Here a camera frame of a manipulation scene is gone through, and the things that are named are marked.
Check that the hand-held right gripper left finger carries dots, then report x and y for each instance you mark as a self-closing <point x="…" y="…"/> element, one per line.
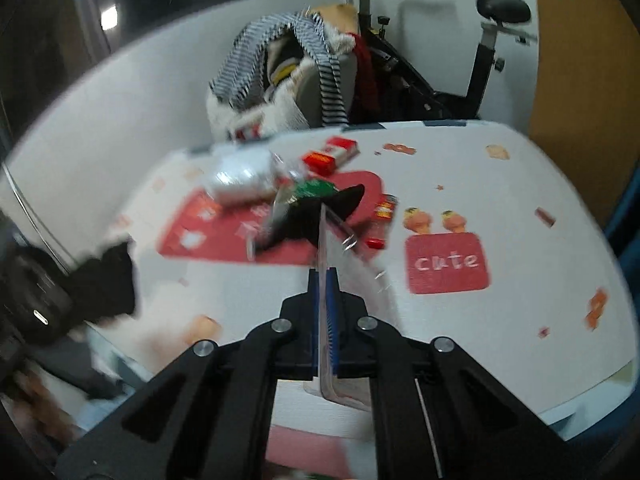
<point x="313" y="320"/>

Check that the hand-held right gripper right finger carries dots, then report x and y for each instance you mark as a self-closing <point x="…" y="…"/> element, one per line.
<point x="334" y="340"/>

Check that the black cloth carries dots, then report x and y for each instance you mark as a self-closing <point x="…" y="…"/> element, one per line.
<point x="110" y="280"/>
<point x="305" y="220"/>

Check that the clear plastic package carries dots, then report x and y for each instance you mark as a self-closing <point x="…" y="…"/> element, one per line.
<point x="330" y="240"/>

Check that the red snack packet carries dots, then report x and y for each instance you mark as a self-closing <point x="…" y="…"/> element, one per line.
<point x="384" y="212"/>

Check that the green snack packet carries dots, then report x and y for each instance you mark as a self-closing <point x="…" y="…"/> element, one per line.
<point x="315" y="189"/>

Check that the red cigarette box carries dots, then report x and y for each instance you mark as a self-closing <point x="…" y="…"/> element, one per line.
<point x="319" y="164"/>
<point x="342" y="150"/>

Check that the white plastic bundle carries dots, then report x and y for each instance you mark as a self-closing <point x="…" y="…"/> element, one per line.
<point x="240" y="177"/>

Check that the white fluffy blanket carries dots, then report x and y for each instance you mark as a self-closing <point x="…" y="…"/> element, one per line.
<point x="280" y="110"/>

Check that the printed table mat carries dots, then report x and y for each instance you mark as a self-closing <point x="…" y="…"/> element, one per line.
<point x="500" y="200"/>

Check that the red garment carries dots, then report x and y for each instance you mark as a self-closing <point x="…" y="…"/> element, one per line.
<point x="367" y="70"/>

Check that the black yellow striped garment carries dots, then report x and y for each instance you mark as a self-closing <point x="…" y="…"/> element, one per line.
<point x="282" y="62"/>

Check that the dark glass window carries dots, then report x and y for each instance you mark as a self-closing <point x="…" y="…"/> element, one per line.
<point x="50" y="35"/>

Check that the black exercise bike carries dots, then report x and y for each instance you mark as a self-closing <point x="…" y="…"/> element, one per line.
<point x="480" y="75"/>

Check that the beige chair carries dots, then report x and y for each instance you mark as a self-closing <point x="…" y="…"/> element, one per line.
<point x="345" y="15"/>

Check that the blue curtain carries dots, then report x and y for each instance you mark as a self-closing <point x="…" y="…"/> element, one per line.
<point x="627" y="240"/>

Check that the orange wooden panel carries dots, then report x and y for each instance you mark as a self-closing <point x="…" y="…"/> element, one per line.
<point x="575" y="60"/>

